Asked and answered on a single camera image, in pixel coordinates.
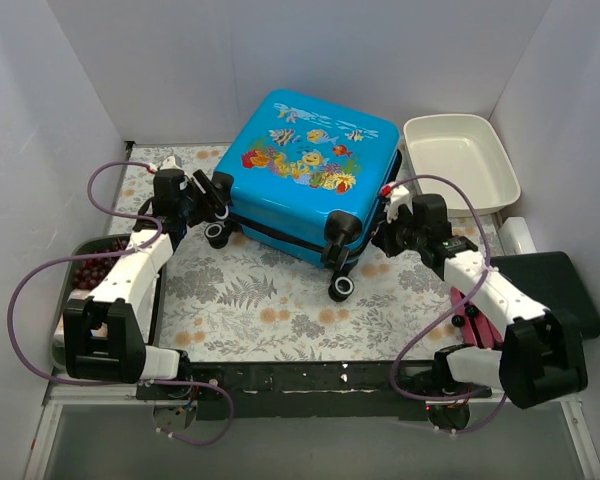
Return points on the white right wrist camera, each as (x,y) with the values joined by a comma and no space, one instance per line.
(396,195)

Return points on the cream plastic basin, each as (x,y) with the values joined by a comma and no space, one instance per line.
(466,150)

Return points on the dark red grape bunch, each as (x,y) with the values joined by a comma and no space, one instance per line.
(88,274)

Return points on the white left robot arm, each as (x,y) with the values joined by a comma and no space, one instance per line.
(103,334)

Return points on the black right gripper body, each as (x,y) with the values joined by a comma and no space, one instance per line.
(383,235)

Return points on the blue fish-print suitcase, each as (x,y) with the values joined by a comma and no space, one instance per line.
(304,176)

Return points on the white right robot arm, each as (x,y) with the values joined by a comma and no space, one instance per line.
(540,354)

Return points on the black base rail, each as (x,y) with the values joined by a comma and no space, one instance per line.
(326,389)

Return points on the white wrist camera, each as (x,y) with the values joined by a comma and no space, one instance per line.
(396,195)
(170,162)

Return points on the white device at right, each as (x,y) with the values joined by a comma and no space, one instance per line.
(515,237)

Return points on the floral fern table mat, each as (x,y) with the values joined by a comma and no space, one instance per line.
(248,302)

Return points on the dark green tray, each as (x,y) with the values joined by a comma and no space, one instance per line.
(150,318)

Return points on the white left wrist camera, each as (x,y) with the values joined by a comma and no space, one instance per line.
(170,162)

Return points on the black storage box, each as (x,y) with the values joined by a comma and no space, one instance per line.
(552,279)

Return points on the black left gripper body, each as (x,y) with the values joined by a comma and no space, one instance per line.
(202,191)

